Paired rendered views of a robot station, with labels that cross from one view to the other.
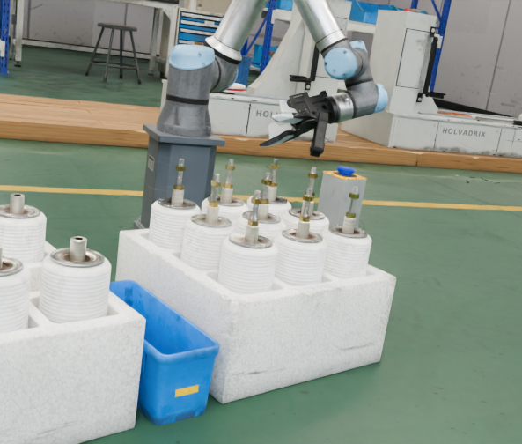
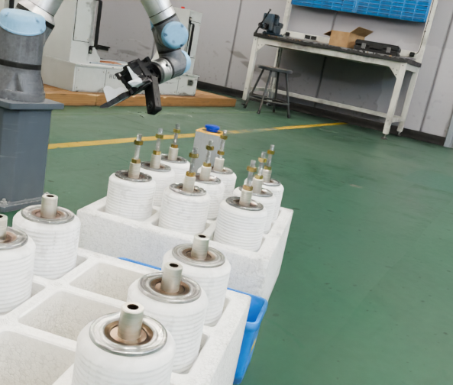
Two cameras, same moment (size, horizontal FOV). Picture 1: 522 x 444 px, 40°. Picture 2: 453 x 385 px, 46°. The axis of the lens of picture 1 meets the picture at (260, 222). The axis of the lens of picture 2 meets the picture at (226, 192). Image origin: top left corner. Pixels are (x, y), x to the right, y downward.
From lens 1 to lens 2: 0.77 m
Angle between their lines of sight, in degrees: 37
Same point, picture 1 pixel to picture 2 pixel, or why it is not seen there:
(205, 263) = (195, 229)
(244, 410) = (266, 344)
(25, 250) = (73, 254)
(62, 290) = (210, 292)
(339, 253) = not seen: hidden behind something
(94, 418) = not seen: outside the picture
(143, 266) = (123, 241)
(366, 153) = (59, 98)
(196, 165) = (40, 128)
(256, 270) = (260, 228)
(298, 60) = not seen: outside the picture
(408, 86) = (82, 40)
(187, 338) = not seen: hidden behind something
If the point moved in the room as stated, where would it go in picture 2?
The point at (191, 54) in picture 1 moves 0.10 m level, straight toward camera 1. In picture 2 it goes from (30, 20) to (46, 24)
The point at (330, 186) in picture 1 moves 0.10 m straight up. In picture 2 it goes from (205, 142) to (211, 105)
